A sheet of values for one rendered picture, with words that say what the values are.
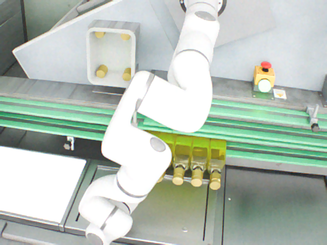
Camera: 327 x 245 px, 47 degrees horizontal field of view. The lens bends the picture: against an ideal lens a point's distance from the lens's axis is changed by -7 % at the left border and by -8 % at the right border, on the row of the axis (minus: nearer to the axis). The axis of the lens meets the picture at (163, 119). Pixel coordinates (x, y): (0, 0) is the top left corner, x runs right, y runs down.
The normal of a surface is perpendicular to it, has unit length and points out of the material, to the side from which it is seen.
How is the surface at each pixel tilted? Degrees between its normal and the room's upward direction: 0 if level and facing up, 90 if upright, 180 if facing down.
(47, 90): 90
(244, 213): 90
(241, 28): 3
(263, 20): 3
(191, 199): 90
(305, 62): 0
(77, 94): 90
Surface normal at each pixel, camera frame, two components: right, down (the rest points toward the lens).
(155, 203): 0.05, -0.83
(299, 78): -0.14, 0.56
